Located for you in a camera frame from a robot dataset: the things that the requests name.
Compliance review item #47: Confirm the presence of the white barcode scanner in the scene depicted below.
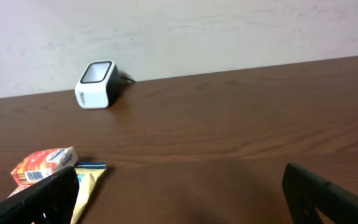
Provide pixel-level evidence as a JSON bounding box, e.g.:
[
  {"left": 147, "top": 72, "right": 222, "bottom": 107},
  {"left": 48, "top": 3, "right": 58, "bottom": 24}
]
[{"left": 75, "top": 60, "right": 122, "bottom": 109}]

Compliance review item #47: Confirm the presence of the black scanner cable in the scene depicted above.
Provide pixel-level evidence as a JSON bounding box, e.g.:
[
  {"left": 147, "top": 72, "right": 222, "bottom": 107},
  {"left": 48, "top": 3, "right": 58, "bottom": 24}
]
[{"left": 119, "top": 74, "right": 136, "bottom": 84}]

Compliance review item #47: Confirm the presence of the small orange snack pack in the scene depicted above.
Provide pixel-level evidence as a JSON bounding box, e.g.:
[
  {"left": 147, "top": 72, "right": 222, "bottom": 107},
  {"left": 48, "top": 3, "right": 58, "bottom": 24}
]
[{"left": 11, "top": 146, "right": 79, "bottom": 185}]

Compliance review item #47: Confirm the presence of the large yellow snack bag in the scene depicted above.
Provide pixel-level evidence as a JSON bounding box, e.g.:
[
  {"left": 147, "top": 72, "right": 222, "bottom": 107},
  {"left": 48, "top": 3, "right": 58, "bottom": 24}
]
[{"left": 9, "top": 162, "right": 107, "bottom": 224}]

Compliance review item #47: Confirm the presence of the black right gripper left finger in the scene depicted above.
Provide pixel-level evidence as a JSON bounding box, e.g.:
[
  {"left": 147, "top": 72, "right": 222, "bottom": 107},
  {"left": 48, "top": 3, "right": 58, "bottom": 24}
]
[{"left": 0, "top": 167, "right": 79, "bottom": 224}]

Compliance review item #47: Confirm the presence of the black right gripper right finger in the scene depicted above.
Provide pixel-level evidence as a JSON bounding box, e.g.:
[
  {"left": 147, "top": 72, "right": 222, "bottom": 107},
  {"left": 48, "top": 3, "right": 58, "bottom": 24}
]
[{"left": 282, "top": 163, "right": 358, "bottom": 224}]

